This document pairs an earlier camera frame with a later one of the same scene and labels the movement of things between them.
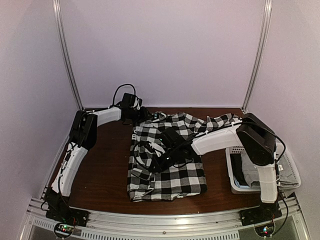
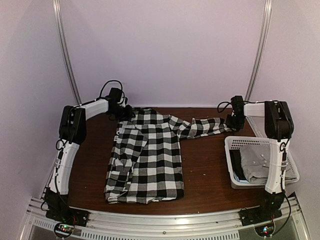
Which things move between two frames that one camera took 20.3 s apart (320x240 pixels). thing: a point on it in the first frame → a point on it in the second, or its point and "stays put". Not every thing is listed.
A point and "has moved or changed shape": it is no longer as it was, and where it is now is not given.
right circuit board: x=264 y=231 stays put
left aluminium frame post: x=56 y=6 stays put
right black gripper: x=160 y=167 → x=229 y=124
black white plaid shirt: x=186 y=177 has moved or changed shape
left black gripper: x=144 y=115 → x=128 y=115
